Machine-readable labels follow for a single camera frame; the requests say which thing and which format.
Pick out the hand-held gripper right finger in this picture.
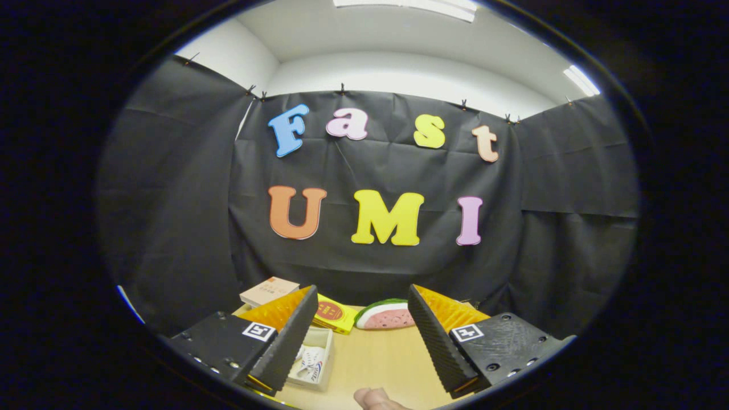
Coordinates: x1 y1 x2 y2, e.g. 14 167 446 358
407 284 576 399

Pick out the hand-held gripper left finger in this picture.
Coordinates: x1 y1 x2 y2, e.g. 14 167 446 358
165 285 320 397

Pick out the cream fabric storage box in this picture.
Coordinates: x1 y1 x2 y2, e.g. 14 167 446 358
285 326 335 392

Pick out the watermelon slice plush toy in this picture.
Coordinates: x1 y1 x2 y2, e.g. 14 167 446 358
354 298 416 331

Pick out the yellow book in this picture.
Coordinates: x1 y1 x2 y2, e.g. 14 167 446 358
310 293 359 335

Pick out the beige book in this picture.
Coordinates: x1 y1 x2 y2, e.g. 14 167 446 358
239 277 301 308

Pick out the small ceiling light panel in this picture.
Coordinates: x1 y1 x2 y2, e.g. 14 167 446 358
564 64 601 97

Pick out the long ceiling light panel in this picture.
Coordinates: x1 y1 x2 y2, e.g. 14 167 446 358
333 0 478 22

